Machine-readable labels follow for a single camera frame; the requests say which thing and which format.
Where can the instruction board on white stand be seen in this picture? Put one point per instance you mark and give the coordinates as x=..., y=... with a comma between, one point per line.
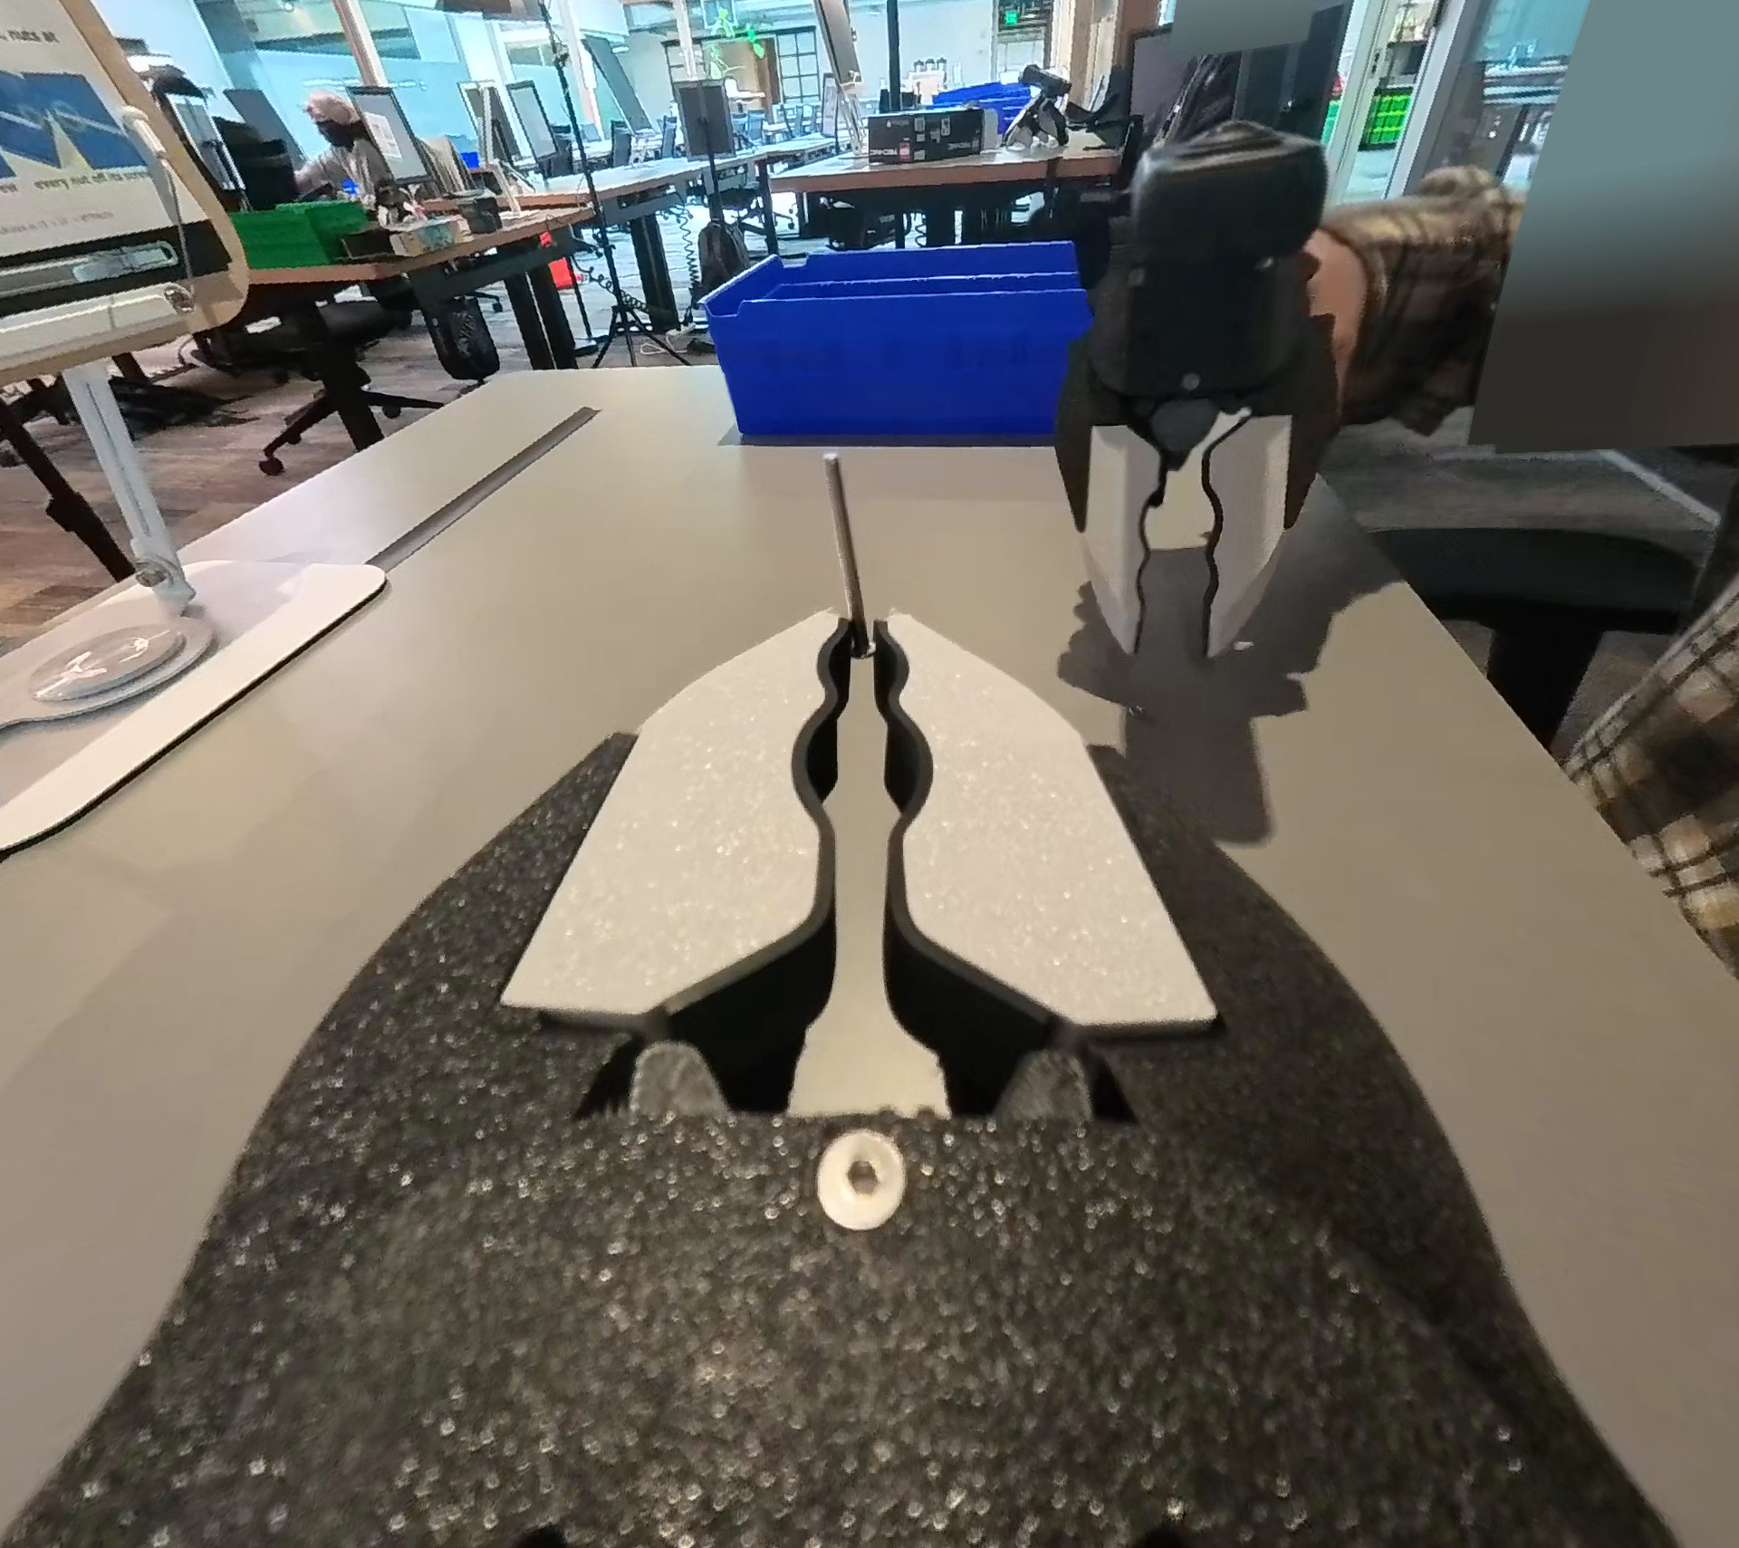
x=109, y=216

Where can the long metal bolt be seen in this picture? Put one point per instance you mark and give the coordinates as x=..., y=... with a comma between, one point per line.
x=844, y=543

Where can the stack of green bins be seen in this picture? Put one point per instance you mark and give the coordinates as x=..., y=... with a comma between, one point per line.
x=299, y=233

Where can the black pole with round top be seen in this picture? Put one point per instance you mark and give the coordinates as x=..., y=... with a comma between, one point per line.
x=893, y=26

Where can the black tripod light stand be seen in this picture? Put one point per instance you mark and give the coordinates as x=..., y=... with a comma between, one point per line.
x=571, y=149

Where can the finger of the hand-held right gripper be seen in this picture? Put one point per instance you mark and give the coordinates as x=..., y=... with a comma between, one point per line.
x=1257, y=515
x=1116, y=530

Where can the blue plastic bin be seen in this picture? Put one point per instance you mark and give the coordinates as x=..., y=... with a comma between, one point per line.
x=897, y=352

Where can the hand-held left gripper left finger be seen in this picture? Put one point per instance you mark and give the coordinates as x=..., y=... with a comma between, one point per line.
x=692, y=856

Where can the wooden office desk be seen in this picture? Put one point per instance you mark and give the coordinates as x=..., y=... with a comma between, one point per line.
x=951, y=165
x=448, y=243

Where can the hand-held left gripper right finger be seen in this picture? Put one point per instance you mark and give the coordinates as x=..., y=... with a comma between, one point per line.
x=1045, y=856

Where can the black office chair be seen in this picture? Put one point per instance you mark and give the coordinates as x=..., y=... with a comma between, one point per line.
x=326, y=352

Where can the person's right hand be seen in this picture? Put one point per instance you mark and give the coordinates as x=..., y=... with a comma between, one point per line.
x=1339, y=312

